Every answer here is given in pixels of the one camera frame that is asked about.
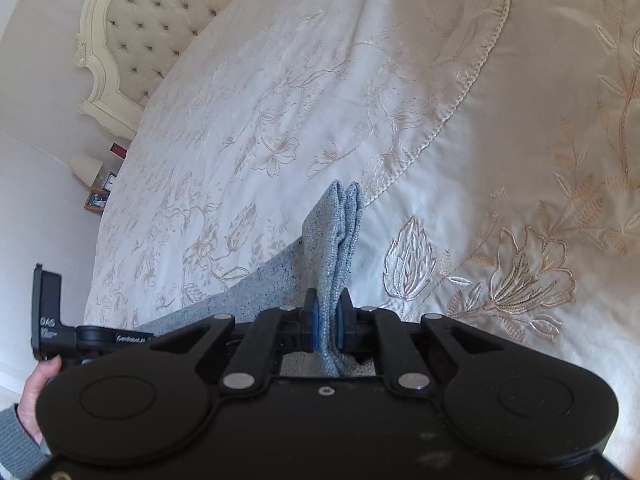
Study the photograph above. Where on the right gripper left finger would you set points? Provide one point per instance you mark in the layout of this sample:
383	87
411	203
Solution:
300	326

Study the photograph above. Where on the grey knit sleeve forearm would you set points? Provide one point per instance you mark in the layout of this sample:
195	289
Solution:
20	456

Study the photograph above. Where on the grey knit pants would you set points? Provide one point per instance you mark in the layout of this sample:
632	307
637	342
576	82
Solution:
319	259

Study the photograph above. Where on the cream embroidered bedspread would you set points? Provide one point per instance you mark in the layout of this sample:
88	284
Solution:
496	143

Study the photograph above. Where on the person's left hand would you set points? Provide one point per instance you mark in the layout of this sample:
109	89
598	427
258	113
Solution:
26	409

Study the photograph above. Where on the wooden nightstand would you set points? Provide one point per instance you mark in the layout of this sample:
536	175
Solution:
96	201

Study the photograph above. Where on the cream tufted headboard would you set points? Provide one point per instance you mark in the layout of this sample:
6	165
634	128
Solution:
130	46

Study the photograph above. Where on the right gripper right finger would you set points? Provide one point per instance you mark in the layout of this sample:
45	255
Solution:
353	330

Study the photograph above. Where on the red box on nightstand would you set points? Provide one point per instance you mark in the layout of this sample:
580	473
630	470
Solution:
118	150

